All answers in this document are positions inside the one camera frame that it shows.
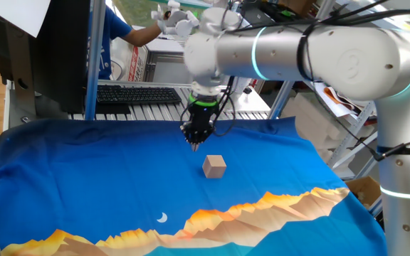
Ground bare forearm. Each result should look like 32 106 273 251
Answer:
122 23 164 48

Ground grey metal cabinet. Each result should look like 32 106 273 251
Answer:
143 38 196 86

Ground black keyboard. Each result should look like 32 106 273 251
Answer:
96 85 183 106

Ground white orange paper stack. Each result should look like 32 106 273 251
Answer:
312 80 369 119

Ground metal shelf rack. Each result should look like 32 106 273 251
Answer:
268 0 410 178

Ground open cardboard box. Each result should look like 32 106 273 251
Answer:
345 176 382 211

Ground black monitor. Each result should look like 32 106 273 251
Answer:
0 0 92 115

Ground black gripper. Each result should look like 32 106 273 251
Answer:
182 104 219 153

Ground blue aluminium post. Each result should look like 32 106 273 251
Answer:
84 0 107 121

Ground small wooden block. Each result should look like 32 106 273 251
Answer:
201 154 227 179

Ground green flange ring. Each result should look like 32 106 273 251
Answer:
188 92 220 108

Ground black flat pad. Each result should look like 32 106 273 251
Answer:
95 102 132 115

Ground person in blue shirt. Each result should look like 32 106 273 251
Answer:
88 4 133 81

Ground box with red print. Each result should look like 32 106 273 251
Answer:
125 46 149 82

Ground blue mountain print cloth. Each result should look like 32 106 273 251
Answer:
0 117 388 256

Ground white paper sheet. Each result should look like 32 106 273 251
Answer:
0 0 52 38

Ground white foam blocks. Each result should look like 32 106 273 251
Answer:
282 92 356 161

